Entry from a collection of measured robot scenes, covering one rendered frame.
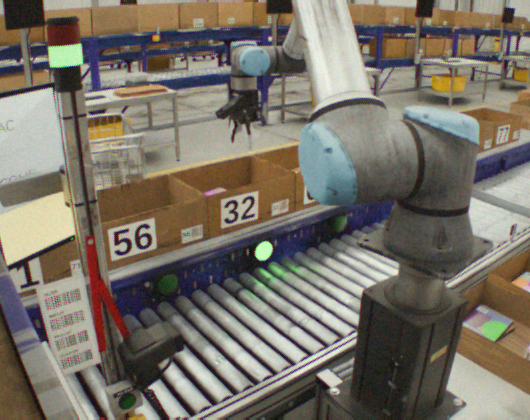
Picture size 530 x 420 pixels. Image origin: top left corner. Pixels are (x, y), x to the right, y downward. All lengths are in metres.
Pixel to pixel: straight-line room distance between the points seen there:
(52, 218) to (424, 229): 0.69
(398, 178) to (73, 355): 0.66
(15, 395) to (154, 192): 1.73
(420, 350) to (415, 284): 0.14
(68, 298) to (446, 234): 0.70
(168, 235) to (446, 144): 1.02
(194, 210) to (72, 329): 0.85
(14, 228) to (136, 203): 1.03
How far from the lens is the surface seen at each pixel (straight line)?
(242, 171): 2.09
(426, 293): 1.05
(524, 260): 1.98
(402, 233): 0.97
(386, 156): 0.85
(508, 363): 1.43
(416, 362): 1.08
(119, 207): 1.87
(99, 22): 6.20
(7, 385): 0.20
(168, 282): 1.63
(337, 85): 0.90
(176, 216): 1.64
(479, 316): 1.63
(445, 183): 0.93
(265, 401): 1.34
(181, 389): 1.34
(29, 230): 0.93
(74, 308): 0.90
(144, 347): 0.94
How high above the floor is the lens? 1.67
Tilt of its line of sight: 23 degrees down
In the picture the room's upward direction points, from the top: straight up
